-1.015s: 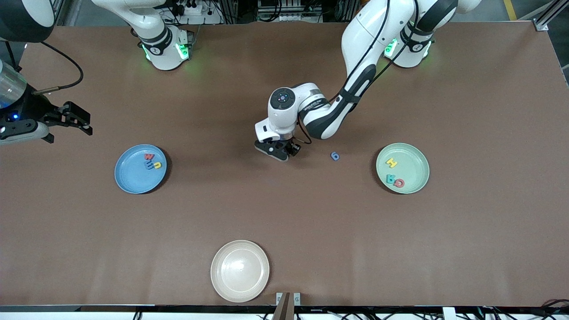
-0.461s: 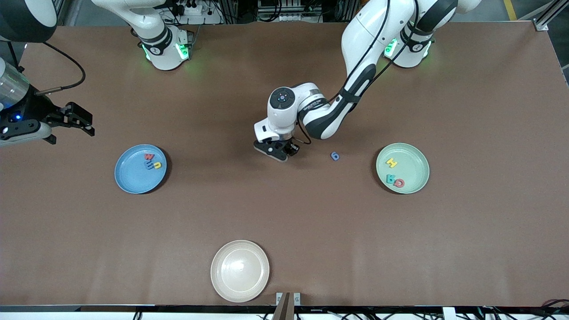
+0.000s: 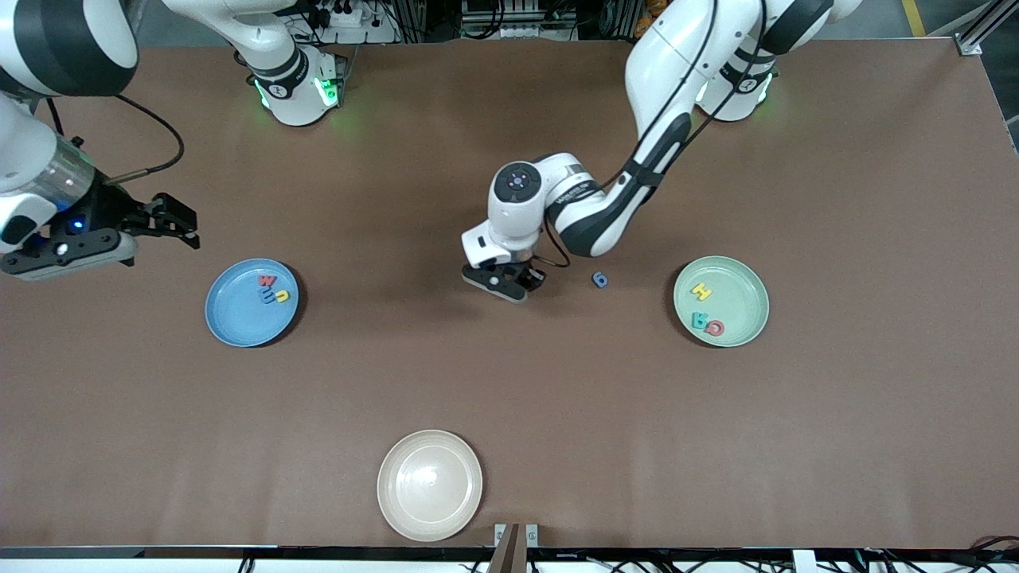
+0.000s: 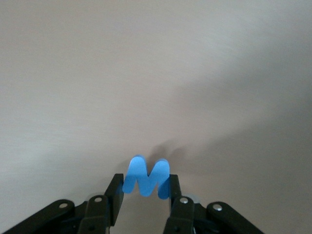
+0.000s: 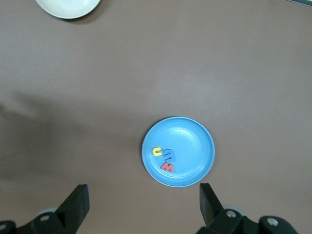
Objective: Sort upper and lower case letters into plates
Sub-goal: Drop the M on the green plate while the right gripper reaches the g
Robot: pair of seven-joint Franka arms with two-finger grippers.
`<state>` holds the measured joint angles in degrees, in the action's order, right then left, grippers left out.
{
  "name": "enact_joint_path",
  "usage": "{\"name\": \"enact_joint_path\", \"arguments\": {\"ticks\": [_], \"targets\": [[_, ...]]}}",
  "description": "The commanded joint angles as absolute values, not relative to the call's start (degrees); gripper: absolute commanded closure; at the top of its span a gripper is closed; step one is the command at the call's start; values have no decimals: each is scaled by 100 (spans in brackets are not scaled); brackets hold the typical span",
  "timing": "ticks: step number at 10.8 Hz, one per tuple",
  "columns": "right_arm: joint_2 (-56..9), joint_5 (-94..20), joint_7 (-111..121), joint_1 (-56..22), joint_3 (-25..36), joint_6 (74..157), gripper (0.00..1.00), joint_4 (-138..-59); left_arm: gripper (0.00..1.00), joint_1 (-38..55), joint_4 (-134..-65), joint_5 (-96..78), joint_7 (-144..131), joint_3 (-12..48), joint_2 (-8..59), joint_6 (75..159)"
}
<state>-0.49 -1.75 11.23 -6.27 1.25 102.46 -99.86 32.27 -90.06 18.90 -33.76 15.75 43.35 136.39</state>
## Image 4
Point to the blue uppercase letter M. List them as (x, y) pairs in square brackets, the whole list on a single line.
[(146, 180)]

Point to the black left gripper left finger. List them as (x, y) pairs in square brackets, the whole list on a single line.
[(114, 195)]

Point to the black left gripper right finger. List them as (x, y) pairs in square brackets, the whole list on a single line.
[(176, 195)]

